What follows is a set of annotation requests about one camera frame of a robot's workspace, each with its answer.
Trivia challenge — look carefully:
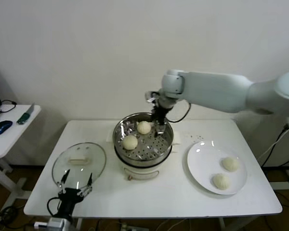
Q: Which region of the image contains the black floor cable bundle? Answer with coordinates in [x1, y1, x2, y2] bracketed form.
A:
[0, 179, 34, 229]

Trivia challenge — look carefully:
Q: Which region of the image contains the black power cable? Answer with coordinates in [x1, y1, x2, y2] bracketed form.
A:
[256, 129, 289, 168]

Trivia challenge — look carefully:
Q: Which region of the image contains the round glass lid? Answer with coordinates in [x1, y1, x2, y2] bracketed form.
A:
[52, 142, 107, 190]

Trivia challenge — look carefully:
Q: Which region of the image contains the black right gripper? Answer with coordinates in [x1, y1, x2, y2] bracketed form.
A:
[151, 105, 171, 138]

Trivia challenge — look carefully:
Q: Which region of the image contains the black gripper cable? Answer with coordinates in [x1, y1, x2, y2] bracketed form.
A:
[47, 196, 63, 217]
[167, 101, 192, 123]

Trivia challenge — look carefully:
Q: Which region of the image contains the cream electric cooker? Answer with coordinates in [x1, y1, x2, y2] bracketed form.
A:
[107, 128, 183, 181]

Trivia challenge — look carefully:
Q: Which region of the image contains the white side table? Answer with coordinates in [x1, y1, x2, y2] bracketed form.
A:
[0, 104, 41, 207]

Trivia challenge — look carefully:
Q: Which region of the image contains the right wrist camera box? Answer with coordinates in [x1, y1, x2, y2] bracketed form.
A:
[144, 90, 160, 104]

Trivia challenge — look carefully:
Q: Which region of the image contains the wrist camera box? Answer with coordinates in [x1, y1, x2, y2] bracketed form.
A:
[47, 217, 66, 231]
[144, 90, 160, 104]

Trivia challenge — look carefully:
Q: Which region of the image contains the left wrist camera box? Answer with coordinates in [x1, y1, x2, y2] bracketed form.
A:
[47, 217, 66, 231]

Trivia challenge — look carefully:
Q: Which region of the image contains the stainless steel steamer basket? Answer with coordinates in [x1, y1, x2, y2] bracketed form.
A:
[112, 112, 174, 167]

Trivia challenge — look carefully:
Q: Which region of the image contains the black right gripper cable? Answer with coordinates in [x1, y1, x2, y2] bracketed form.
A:
[167, 101, 192, 123]

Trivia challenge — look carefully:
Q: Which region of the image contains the green handled tool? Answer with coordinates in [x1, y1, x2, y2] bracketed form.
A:
[16, 103, 35, 126]

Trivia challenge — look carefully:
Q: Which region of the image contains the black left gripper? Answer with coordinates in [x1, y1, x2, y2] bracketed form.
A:
[57, 169, 93, 217]

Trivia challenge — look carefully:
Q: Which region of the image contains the blue computer mouse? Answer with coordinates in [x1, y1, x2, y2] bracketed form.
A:
[0, 121, 13, 136]

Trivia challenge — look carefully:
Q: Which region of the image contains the white round plate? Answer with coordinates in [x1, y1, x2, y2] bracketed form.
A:
[186, 141, 248, 195]

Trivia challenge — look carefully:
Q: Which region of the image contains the thin black desk cable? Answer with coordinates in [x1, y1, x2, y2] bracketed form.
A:
[0, 100, 17, 114]

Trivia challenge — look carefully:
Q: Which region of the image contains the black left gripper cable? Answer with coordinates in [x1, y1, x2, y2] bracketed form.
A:
[47, 196, 63, 217]

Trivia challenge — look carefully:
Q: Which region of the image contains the white steamed baozi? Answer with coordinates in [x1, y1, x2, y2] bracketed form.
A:
[136, 121, 152, 135]
[122, 135, 138, 151]
[222, 156, 239, 173]
[211, 173, 231, 191]

